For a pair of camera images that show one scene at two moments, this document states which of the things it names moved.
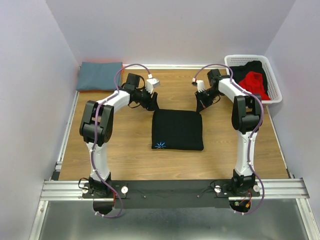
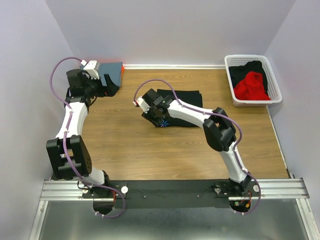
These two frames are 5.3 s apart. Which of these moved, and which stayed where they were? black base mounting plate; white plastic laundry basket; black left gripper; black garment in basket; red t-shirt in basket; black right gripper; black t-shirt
Moved: black t-shirt; black right gripper; black left gripper
Stayed: black base mounting plate; black garment in basket; red t-shirt in basket; white plastic laundry basket
